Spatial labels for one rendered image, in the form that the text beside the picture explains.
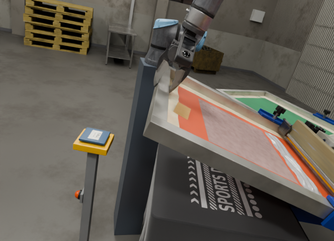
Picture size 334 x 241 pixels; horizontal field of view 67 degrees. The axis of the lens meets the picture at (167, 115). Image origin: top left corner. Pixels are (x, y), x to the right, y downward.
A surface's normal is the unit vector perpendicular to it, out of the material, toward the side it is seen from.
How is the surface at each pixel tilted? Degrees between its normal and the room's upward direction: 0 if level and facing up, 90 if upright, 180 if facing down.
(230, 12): 90
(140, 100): 90
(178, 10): 90
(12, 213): 0
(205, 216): 0
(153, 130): 90
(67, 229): 0
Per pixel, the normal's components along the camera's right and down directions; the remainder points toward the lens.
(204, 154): -0.03, 0.40
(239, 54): 0.20, 0.44
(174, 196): 0.21, -0.89
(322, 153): -0.89, -0.43
